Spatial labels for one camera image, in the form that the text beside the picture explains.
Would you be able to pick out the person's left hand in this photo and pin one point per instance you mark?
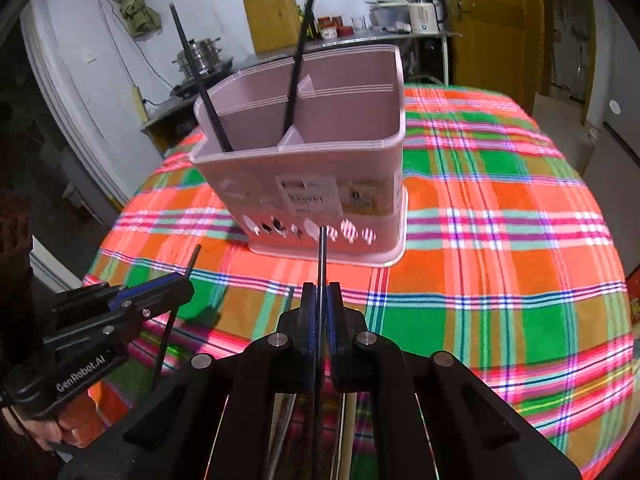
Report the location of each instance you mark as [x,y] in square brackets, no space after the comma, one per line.
[40,432]

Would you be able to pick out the red lidded jars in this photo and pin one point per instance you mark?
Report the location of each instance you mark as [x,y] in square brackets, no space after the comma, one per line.
[331,26]

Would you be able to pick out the black induction cooker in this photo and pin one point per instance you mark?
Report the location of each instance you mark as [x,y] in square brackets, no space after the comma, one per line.
[210,82]

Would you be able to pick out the wooden chopstick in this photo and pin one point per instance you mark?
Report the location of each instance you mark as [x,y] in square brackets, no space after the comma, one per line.
[347,440]

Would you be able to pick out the yellow wooden door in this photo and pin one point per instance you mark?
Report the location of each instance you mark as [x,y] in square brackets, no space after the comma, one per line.
[495,25]

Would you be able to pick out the pink plastic utensil basket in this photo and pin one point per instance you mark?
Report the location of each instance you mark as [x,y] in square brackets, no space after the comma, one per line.
[310,180]

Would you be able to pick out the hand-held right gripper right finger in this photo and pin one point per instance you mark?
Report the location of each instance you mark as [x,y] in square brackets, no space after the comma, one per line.
[333,325]

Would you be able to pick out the thin dark chopstick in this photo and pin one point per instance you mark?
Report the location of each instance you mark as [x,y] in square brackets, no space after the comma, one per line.
[281,430]

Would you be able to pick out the white curved panel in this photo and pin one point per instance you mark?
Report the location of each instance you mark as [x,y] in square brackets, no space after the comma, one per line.
[55,110]

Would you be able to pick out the wooden cutting board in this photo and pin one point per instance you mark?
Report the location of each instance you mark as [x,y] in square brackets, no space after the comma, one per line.
[272,20]

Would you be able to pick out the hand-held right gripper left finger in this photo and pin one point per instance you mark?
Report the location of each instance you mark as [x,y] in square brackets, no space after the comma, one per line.
[310,325]

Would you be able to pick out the steel steamer pot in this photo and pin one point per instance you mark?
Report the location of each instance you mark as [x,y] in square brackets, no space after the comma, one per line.
[200,55]

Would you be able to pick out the plaid tablecloth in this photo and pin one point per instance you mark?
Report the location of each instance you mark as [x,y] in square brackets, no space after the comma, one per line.
[500,260]

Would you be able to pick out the white lidded container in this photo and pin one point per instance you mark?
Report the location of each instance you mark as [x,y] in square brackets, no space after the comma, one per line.
[390,15]

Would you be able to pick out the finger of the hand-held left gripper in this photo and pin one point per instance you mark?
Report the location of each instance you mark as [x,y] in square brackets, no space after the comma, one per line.
[140,294]
[170,296]

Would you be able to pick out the white electric kettle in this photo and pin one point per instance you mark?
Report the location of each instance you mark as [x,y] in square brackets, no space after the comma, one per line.
[425,15]

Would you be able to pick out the black chopstick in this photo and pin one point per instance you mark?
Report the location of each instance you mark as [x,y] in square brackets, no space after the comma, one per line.
[194,257]
[302,45]
[200,80]
[322,255]

